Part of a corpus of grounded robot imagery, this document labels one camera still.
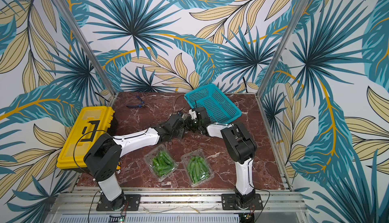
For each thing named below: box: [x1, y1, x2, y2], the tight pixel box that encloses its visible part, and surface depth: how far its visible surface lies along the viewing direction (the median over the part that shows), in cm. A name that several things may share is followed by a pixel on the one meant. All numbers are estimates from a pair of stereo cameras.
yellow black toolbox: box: [56, 105, 119, 173], surface depth 82 cm
